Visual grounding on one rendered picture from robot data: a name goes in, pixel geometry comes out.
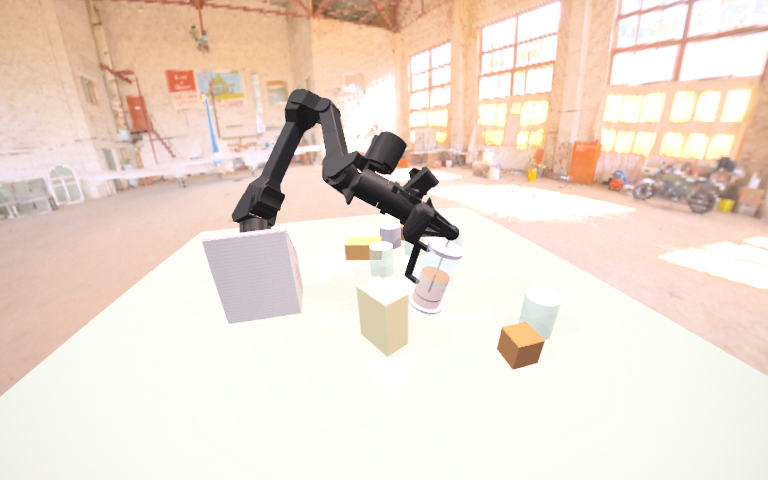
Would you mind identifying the beige rectangular block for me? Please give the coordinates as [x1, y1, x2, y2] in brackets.
[356, 277, 409, 357]

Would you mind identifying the glass french press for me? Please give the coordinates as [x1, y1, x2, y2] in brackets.
[404, 225, 464, 315]

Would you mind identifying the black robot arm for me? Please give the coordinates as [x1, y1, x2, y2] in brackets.
[231, 89, 439, 233]

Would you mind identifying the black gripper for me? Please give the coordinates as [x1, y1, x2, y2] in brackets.
[376, 181, 458, 245]

